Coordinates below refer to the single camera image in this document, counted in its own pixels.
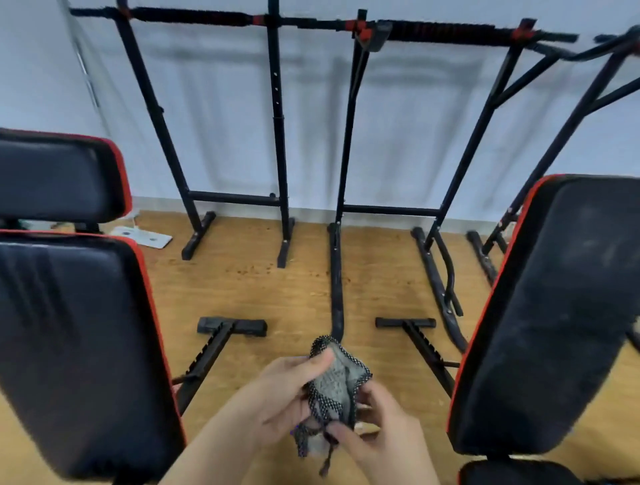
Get person's left hand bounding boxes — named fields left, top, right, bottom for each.
left=227, top=349, right=335, bottom=448

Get person's right hand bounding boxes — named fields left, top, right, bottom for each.
left=327, top=382, right=441, bottom=485

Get grey cleaning cloth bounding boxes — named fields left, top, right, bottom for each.
left=292, top=335, right=373, bottom=478

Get black padded weight bench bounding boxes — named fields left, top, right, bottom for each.
left=0, top=127, right=269, bottom=485

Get white flat mop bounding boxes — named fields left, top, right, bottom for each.
left=59, top=0, right=173, bottom=250

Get black pull-up station frame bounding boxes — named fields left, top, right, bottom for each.
left=327, top=7, right=581, bottom=353
left=467, top=25, right=640, bottom=286
left=69, top=0, right=301, bottom=269

